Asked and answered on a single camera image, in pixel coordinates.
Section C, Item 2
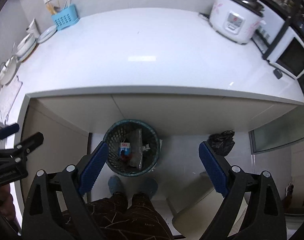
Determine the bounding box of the blue white milk carton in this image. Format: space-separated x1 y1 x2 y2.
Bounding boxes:
118 142 131 160

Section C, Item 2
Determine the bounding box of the clear bubble wrap sheet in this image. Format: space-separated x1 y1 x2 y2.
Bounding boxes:
129 128 143 170

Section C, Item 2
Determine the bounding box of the dark mesh trash bin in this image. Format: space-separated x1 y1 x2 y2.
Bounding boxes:
104 119 160 177

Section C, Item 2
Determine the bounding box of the person's left hand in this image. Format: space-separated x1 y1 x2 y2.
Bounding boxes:
0 184 16 221

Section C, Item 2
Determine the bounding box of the blue slipper left foot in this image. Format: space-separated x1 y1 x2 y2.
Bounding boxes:
108 176 125 195

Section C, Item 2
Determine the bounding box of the black garbage bag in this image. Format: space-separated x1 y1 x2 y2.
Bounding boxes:
207 130 235 157

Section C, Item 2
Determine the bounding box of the white dish cloth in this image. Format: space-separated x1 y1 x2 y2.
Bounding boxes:
0 75 23 124

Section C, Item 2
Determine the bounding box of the white pot with lid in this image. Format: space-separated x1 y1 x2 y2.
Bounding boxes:
0 55 20 86

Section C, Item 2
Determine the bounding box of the white pitcher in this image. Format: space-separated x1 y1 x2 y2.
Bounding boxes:
26 18 40 38

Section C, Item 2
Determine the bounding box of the white ridged plate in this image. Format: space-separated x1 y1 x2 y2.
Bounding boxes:
37 25 57 44

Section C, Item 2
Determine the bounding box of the small black gadget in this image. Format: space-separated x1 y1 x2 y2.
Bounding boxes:
273 68 283 80

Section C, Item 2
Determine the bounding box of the blue utensil holder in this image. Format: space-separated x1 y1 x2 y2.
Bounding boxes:
51 4 79 31

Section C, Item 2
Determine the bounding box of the white microwave oven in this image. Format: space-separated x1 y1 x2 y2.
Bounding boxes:
252 1 304 79

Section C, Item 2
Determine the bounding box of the white rice cooker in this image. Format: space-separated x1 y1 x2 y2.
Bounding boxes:
209 0 264 44

